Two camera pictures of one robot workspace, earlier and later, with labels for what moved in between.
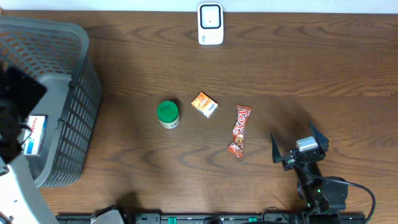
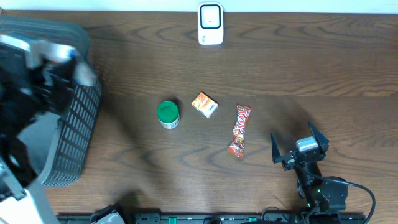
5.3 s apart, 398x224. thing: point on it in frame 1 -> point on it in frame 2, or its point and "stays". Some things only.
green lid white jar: x=168 y=114 stays
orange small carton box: x=205 y=104 stays
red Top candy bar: x=237 y=147 stays
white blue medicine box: x=34 y=139 -> x=42 y=53
